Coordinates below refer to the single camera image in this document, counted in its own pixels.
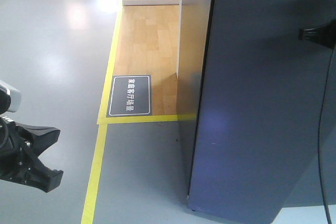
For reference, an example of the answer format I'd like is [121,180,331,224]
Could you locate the black cable connector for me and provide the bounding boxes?
[298,19,335,49]

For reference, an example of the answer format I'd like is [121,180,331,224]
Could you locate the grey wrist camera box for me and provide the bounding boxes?
[1,80,22,114]

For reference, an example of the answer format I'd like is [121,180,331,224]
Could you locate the dark blue floor sign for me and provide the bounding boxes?
[107,75,153,118]

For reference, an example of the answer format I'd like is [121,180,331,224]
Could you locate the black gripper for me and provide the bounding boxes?
[1,117,64,193]

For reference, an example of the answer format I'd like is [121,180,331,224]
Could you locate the grey fridge body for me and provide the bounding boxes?
[177,0,335,223]

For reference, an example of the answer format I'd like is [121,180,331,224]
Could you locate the yellow floor tape line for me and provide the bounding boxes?
[0,0,196,224]

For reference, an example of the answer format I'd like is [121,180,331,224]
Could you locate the black hanging cable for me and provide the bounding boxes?
[317,48,336,224]

